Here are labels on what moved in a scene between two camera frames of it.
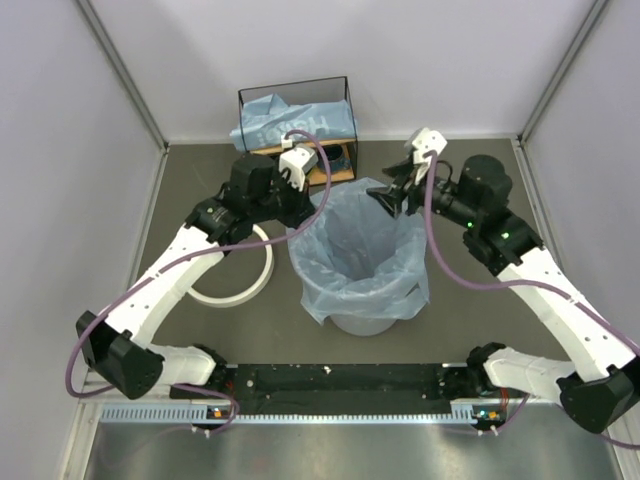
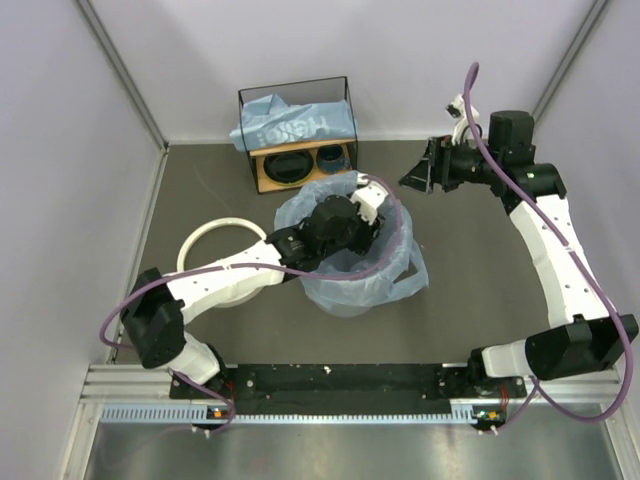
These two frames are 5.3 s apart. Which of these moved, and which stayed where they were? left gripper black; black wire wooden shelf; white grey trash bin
Moved: white grey trash bin; left gripper black
Stayed: black wire wooden shelf
